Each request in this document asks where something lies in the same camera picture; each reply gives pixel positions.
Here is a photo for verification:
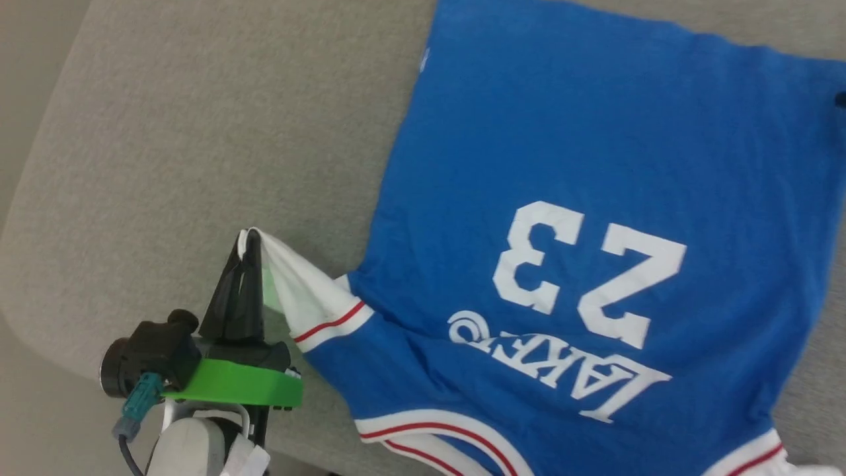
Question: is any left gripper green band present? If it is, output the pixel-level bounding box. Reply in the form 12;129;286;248
161;227;305;415

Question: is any blue basketball jersey number 23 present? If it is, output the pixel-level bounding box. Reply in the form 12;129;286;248
239;0;846;476

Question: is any grey fabric sofa cushion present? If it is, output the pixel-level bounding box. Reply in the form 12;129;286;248
0;0;846;476

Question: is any left cable with teal connector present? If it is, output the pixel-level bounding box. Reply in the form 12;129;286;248
111;372;166;476

